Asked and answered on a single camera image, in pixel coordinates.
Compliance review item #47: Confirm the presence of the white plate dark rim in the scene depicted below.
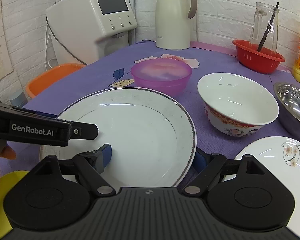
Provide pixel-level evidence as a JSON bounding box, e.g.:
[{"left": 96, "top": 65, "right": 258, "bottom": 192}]
[{"left": 39, "top": 87, "right": 197, "bottom": 189}]

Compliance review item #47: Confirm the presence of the red patterned ceramic bowl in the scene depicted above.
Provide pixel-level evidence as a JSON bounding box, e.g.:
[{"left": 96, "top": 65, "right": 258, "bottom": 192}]
[{"left": 197, "top": 73, "right": 279, "bottom": 138}]

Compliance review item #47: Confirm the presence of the large white floral plate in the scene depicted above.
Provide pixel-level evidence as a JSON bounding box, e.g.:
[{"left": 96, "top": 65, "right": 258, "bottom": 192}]
[{"left": 235, "top": 137, "right": 300, "bottom": 237}]

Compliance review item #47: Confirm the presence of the purple plastic bowl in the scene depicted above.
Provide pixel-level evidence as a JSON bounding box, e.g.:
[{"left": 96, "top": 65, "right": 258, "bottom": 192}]
[{"left": 130, "top": 59, "right": 192, "bottom": 96}]

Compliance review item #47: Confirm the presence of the stainless steel bowl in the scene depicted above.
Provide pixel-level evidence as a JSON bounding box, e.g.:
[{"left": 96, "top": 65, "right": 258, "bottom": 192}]
[{"left": 273, "top": 82, "right": 300, "bottom": 140}]

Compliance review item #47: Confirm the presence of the yellow plastic plate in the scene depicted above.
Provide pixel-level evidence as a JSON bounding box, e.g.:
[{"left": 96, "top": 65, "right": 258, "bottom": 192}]
[{"left": 0, "top": 171, "right": 28, "bottom": 239}]

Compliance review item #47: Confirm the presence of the grey blue cup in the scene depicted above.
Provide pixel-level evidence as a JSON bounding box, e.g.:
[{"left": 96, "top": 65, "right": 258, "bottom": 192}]
[{"left": 9, "top": 89, "right": 28, "bottom": 107}]

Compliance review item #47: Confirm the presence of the orange plastic basin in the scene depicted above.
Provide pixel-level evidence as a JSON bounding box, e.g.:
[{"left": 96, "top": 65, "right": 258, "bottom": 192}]
[{"left": 26, "top": 63, "right": 85, "bottom": 98}]

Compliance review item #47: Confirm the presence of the white water dispenser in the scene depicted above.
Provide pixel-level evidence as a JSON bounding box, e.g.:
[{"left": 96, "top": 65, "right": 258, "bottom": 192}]
[{"left": 46, "top": 0, "right": 138, "bottom": 65}]

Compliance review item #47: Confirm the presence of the red plastic basket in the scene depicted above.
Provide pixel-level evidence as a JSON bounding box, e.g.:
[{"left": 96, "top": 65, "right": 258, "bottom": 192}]
[{"left": 232, "top": 39, "right": 285, "bottom": 74}]

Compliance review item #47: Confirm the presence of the black stirring stick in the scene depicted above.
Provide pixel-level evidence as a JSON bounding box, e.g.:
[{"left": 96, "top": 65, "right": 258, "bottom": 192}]
[{"left": 257, "top": 2, "right": 280, "bottom": 51}]

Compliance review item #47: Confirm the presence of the white thermos jug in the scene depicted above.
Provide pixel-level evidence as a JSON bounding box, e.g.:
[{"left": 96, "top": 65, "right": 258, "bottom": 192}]
[{"left": 155, "top": 0, "right": 198, "bottom": 50}]

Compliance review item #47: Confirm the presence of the glass pitcher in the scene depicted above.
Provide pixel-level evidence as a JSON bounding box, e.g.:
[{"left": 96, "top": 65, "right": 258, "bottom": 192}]
[{"left": 249, "top": 2, "right": 280, "bottom": 52}]

